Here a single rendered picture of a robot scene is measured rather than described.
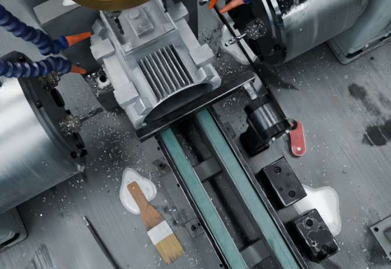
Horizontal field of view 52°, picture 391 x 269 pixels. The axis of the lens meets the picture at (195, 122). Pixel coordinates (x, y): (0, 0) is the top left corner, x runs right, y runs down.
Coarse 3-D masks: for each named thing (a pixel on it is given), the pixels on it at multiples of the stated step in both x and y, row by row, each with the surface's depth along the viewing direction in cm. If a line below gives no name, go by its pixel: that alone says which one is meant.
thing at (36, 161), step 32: (0, 96) 62; (32, 96) 64; (0, 128) 61; (32, 128) 62; (64, 128) 70; (0, 160) 62; (32, 160) 64; (64, 160) 67; (0, 192) 65; (32, 192) 69
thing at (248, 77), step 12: (252, 72) 77; (228, 84) 76; (240, 84) 76; (252, 84) 77; (204, 96) 75; (216, 96) 75; (228, 96) 78; (180, 108) 75; (192, 108) 75; (204, 108) 77; (156, 120) 74; (168, 120) 74; (180, 120) 76; (144, 132) 74; (156, 132) 75
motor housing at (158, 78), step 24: (168, 0) 79; (168, 48) 71; (192, 48) 74; (120, 72) 73; (144, 72) 71; (168, 72) 70; (192, 72) 71; (216, 72) 75; (144, 96) 71; (168, 96) 69; (192, 96) 84; (144, 120) 78
